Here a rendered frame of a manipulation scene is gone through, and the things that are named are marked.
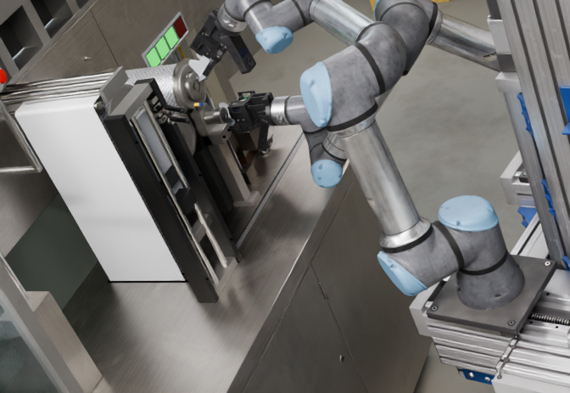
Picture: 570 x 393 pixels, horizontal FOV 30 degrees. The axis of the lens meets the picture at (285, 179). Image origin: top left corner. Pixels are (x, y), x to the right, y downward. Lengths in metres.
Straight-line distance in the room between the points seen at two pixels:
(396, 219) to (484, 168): 2.07
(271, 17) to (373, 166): 0.49
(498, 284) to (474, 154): 2.04
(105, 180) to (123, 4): 0.71
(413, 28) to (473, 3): 3.03
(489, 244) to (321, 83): 0.51
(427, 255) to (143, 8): 1.33
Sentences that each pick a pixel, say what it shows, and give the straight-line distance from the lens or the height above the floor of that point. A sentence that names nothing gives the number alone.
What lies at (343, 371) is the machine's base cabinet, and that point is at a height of 0.49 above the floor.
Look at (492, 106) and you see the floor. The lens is 4.62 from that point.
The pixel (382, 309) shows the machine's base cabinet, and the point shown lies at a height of 0.43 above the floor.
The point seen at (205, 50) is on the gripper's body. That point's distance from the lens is 2.64.
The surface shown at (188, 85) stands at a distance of 2.71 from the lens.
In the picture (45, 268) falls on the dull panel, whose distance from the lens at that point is 2.78.
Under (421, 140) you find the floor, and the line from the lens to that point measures 4.54.
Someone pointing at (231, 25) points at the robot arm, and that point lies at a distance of 2.56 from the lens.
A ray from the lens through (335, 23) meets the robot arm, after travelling 2.34.
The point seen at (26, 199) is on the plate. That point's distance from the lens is 2.73.
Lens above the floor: 2.38
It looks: 31 degrees down
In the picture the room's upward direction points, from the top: 24 degrees counter-clockwise
